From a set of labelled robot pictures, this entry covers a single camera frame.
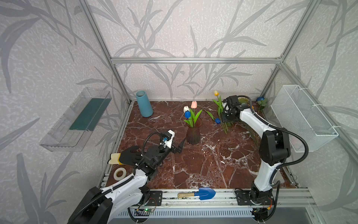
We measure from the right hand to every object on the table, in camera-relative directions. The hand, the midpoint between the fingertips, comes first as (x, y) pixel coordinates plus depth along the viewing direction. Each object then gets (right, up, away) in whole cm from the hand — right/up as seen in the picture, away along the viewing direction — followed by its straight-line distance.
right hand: (223, 116), depth 96 cm
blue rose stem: (+37, +12, +20) cm, 44 cm away
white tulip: (-26, +5, -17) cm, 32 cm away
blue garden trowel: (-16, -41, -21) cm, 49 cm away
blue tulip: (-25, +1, -22) cm, 33 cm away
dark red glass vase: (-21, -12, 0) cm, 24 cm away
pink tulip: (-22, +7, -17) cm, 28 cm away
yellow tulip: (-3, +8, +3) cm, 9 cm away
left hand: (-30, -9, -20) cm, 37 cm away
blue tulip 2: (-3, -3, +9) cm, 10 cm away
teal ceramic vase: (-57, +6, +9) cm, 58 cm away
